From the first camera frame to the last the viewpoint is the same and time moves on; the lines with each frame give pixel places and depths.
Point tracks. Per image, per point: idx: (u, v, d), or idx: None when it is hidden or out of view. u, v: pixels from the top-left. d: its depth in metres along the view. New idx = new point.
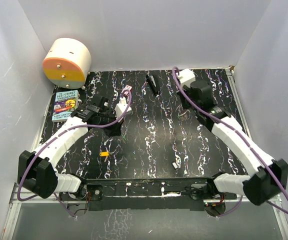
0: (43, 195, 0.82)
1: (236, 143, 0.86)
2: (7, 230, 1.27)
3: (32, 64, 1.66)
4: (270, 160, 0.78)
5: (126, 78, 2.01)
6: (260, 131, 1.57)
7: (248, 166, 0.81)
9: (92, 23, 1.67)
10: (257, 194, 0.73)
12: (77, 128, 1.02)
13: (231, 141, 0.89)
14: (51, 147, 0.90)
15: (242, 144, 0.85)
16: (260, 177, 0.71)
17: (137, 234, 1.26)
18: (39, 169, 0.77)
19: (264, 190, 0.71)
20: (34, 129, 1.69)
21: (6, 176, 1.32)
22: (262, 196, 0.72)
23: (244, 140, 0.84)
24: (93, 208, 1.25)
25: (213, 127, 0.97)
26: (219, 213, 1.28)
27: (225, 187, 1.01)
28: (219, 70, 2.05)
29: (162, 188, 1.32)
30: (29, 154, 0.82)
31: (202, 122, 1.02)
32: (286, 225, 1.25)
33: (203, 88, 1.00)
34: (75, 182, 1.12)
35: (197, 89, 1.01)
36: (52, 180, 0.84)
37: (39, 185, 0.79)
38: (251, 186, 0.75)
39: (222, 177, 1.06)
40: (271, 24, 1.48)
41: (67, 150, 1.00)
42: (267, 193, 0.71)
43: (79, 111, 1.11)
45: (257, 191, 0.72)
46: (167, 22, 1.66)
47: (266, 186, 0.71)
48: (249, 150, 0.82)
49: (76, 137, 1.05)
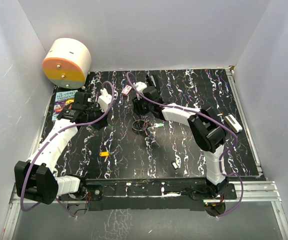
0: (46, 201, 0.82)
1: (177, 114, 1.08)
2: (7, 230, 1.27)
3: (32, 64, 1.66)
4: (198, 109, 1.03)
5: (126, 78, 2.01)
6: (260, 131, 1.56)
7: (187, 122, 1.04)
9: (92, 23, 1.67)
10: (203, 140, 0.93)
12: (67, 130, 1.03)
13: (174, 115, 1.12)
14: (45, 153, 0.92)
15: (180, 111, 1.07)
16: (195, 125, 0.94)
17: (137, 234, 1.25)
18: (38, 175, 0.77)
19: (205, 134, 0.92)
20: (34, 129, 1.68)
21: (6, 176, 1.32)
22: (206, 139, 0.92)
23: (179, 107, 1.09)
24: (93, 208, 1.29)
25: (165, 117, 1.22)
26: (218, 213, 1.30)
27: (217, 175, 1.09)
28: (219, 70, 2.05)
29: (162, 188, 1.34)
30: (25, 164, 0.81)
31: (157, 116, 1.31)
32: (287, 225, 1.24)
33: (150, 91, 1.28)
34: (74, 182, 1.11)
35: (147, 93, 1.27)
36: (53, 185, 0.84)
37: (41, 191, 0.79)
38: (197, 137, 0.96)
39: (207, 170, 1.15)
40: (271, 23, 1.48)
41: (61, 152, 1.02)
42: (208, 135, 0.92)
43: (65, 112, 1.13)
45: (202, 139, 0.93)
46: (167, 22, 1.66)
47: (205, 131, 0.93)
48: (184, 111, 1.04)
49: (68, 138, 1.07)
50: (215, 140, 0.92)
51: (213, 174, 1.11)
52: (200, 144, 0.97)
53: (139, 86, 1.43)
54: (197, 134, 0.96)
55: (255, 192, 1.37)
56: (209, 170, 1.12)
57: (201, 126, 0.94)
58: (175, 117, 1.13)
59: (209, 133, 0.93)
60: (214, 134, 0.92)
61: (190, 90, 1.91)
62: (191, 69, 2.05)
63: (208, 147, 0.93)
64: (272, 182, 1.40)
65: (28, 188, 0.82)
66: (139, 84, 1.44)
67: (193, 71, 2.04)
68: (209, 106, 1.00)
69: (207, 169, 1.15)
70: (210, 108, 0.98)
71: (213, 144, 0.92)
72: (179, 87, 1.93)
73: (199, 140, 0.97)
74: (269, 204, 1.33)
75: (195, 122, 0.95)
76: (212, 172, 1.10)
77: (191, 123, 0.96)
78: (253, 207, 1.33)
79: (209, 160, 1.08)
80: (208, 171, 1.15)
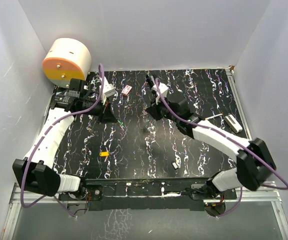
0: (49, 194, 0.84)
1: (217, 140, 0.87)
2: (7, 230, 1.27)
3: (32, 64, 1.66)
4: (246, 141, 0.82)
5: (126, 78, 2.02)
6: (260, 131, 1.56)
7: (232, 155, 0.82)
9: (92, 23, 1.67)
10: (250, 181, 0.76)
12: (61, 121, 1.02)
13: (210, 139, 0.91)
14: (41, 149, 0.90)
15: (222, 137, 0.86)
16: (246, 164, 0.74)
17: (138, 234, 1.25)
18: (37, 172, 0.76)
19: (254, 174, 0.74)
20: (34, 129, 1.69)
21: (6, 176, 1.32)
22: (255, 180, 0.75)
23: (220, 133, 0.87)
24: (93, 208, 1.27)
25: (194, 134, 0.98)
26: (219, 213, 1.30)
27: (227, 186, 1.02)
28: (219, 70, 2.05)
29: (162, 188, 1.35)
30: (22, 162, 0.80)
31: (183, 132, 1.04)
32: (286, 224, 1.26)
33: (182, 101, 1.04)
34: (75, 180, 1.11)
35: (178, 102, 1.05)
36: (55, 178, 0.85)
37: (43, 186, 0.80)
38: (242, 174, 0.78)
39: (217, 179, 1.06)
40: (271, 24, 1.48)
41: (58, 145, 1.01)
42: (258, 175, 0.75)
43: (58, 100, 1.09)
45: (250, 179, 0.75)
46: (167, 22, 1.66)
47: (255, 171, 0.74)
48: (226, 139, 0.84)
49: (64, 130, 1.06)
50: (263, 180, 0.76)
51: (225, 185, 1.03)
52: (241, 180, 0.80)
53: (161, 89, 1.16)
54: (243, 172, 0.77)
55: (255, 192, 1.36)
56: (222, 180, 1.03)
57: (252, 166, 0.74)
58: (213, 142, 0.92)
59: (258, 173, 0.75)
60: (263, 174, 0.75)
61: (190, 90, 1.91)
62: (191, 69, 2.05)
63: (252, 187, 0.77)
64: (272, 182, 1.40)
65: (29, 184, 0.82)
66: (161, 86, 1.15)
67: (193, 71, 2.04)
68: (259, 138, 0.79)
69: (218, 178, 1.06)
70: (262, 140, 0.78)
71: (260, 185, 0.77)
72: (179, 87, 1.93)
73: (241, 177, 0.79)
74: (269, 204, 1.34)
75: (246, 161, 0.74)
76: (227, 185, 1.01)
77: (241, 161, 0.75)
78: (253, 207, 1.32)
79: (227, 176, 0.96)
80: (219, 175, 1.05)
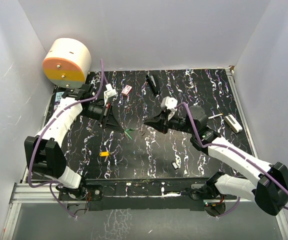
0: (55, 175, 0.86)
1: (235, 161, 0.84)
2: (7, 230, 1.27)
3: (32, 64, 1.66)
4: (267, 165, 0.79)
5: (126, 78, 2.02)
6: (260, 131, 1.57)
7: (251, 178, 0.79)
9: (92, 23, 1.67)
10: (270, 206, 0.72)
12: (73, 107, 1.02)
13: (227, 158, 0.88)
14: (53, 129, 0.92)
15: (241, 158, 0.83)
16: (267, 190, 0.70)
17: (138, 234, 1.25)
18: (47, 149, 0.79)
19: (275, 201, 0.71)
20: (35, 129, 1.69)
21: (6, 176, 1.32)
22: (275, 206, 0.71)
23: (240, 154, 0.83)
24: (93, 208, 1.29)
25: (209, 151, 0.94)
26: (219, 213, 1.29)
27: (229, 191, 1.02)
28: (219, 70, 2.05)
29: (162, 188, 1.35)
30: (34, 139, 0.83)
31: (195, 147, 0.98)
32: (286, 224, 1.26)
33: (200, 118, 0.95)
34: (76, 177, 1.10)
35: (195, 119, 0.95)
36: (62, 159, 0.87)
37: (51, 165, 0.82)
38: (261, 198, 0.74)
39: (222, 183, 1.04)
40: (271, 24, 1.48)
41: (67, 129, 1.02)
42: (278, 201, 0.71)
43: (69, 92, 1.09)
45: (270, 205, 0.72)
46: (167, 22, 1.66)
47: (276, 197, 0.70)
48: (246, 162, 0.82)
49: (74, 116, 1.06)
50: (283, 204, 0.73)
51: (228, 191, 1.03)
52: (259, 203, 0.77)
53: (169, 103, 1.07)
54: (263, 197, 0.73)
55: None
56: (227, 187, 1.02)
57: (273, 192, 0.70)
58: (229, 162, 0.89)
59: (279, 199, 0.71)
60: (282, 199, 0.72)
61: (190, 90, 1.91)
62: (191, 69, 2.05)
63: (271, 212, 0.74)
64: None
65: (37, 163, 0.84)
66: (169, 99, 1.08)
67: (193, 71, 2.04)
68: (280, 162, 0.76)
69: (223, 183, 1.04)
70: (283, 165, 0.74)
71: (279, 211, 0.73)
72: (179, 87, 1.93)
73: (260, 201, 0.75)
74: None
75: (267, 187, 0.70)
76: (230, 191, 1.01)
77: (261, 186, 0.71)
78: (254, 207, 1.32)
79: (236, 185, 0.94)
80: (225, 180, 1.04)
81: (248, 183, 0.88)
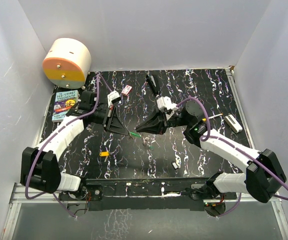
0: (48, 190, 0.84)
1: (225, 150, 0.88)
2: (7, 230, 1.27)
3: (32, 64, 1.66)
4: (256, 153, 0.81)
5: (126, 78, 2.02)
6: (260, 132, 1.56)
7: (242, 167, 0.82)
9: (92, 23, 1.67)
10: (260, 193, 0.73)
12: (75, 124, 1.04)
13: (219, 149, 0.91)
14: (53, 142, 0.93)
15: (231, 148, 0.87)
16: (256, 176, 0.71)
17: (137, 234, 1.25)
18: (45, 160, 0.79)
19: (265, 187, 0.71)
20: (35, 129, 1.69)
21: (6, 176, 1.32)
22: (265, 192, 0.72)
23: (229, 144, 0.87)
24: (94, 208, 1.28)
25: (202, 144, 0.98)
26: (219, 213, 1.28)
27: (229, 189, 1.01)
28: (219, 70, 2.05)
29: (162, 188, 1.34)
30: (32, 150, 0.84)
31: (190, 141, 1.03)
32: (286, 224, 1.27)
33: (197, 114, 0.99)
34: (75, 180, 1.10)
35: (192, 115, 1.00)
36: (57, 175, 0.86)
37: (45, 178, 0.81)
38: (252, 186, 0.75)
39: (220, 181, 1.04)
40: (271, 24, 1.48)
41: (67, 145, 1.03)
42: (268, 187, 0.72)
43: (73, 111, 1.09)
45: (260, 192, 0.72)
46: (168, 22, 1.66)
47: (266, 184, 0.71)
48: (235, 150, 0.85)
49: (75, 133, 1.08)
50: (274, 192, 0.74)
51: (225, 188, 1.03)
52: (250, 192, 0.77)
53: (166, 103, 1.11)
54: (252, 184, 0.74)
55: None
56: (225, 184, 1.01)
57: (262, 178, 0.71)
58: (220, 152, 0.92)
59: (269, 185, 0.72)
60: (273, 186, 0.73)
61: (190, 90, 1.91)
62: (191, 69, 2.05)
63: (262, 199, 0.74)
64: None
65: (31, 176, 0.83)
66: (164, 99, 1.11)
67: (193, 71, 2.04)
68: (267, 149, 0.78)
69: (220, 181, 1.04)
70: (271, 152, 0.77)
71: (270, 197, 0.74)
72: (179, 87, 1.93)
73: (251, 189, 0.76)
74: (269, 204, 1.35)
75: (256, 173, 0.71)
76: (228, 189, 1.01)
77: (250, 173, 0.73)
78: (253, 206, 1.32)
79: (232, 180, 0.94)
80: (222, 178, 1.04)
81: (242, 176, 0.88)
